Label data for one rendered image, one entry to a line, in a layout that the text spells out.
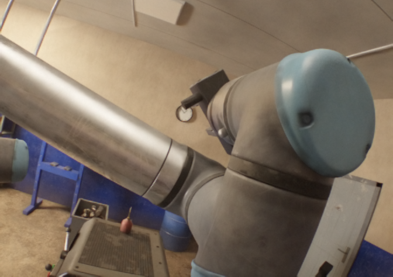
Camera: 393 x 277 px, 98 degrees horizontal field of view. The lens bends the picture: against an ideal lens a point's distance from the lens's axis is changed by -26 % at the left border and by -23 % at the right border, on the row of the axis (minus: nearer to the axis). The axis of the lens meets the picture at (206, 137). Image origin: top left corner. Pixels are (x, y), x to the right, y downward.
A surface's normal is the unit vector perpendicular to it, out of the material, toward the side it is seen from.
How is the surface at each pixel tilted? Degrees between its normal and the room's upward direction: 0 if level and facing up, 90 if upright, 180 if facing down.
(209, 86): 90
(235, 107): 105
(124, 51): 90
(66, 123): 93
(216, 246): 90
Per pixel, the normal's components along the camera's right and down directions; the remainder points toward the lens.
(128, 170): 0.16, 0.29
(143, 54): 0.28, 0.07
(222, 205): -0.88, -0.29
